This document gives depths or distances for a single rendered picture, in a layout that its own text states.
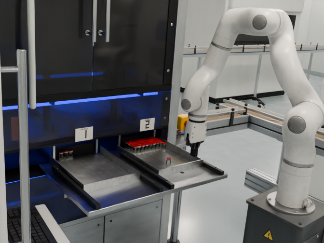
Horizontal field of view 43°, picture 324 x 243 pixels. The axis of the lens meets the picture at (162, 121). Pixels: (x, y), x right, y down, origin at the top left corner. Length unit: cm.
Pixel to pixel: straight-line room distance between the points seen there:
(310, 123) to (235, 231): 179
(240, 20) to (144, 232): 124
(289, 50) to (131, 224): 119
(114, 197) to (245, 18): 84
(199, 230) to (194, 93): 163
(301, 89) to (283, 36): 21
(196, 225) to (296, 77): 185
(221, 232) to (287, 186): 154
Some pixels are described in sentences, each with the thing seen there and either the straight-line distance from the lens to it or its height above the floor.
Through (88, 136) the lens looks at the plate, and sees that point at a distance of 188.
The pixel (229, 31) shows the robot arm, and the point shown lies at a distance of 170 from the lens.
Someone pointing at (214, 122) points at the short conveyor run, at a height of 93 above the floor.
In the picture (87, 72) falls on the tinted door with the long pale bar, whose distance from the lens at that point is 181.
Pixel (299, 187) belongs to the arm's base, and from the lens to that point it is 170.
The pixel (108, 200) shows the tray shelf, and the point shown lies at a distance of 160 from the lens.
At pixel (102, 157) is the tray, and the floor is 88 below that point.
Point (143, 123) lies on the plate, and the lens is 202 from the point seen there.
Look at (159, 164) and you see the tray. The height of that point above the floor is 88.
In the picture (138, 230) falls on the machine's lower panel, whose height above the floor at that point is 43.
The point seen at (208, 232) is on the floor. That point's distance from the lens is 316.
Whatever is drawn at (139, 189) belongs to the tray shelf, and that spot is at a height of 88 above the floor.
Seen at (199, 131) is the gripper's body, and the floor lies 106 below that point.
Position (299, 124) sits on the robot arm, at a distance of 155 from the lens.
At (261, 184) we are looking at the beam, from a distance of 280.
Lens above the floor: 163
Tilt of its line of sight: 17 degrees down
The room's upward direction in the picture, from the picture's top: 4 degrees clockwise
